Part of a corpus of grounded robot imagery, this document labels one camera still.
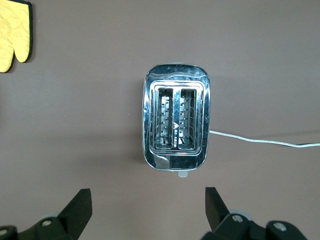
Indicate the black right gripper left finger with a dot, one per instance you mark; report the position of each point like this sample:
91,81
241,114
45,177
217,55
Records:
72,215

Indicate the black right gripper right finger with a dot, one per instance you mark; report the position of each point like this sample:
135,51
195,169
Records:
217,212

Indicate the silver beige two-slot toaster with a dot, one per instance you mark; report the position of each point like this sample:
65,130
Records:
175,75

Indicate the brown table cover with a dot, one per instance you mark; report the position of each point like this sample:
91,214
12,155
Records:
75,125

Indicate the yellow quilted oven mitt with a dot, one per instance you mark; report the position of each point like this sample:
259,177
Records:
10,30

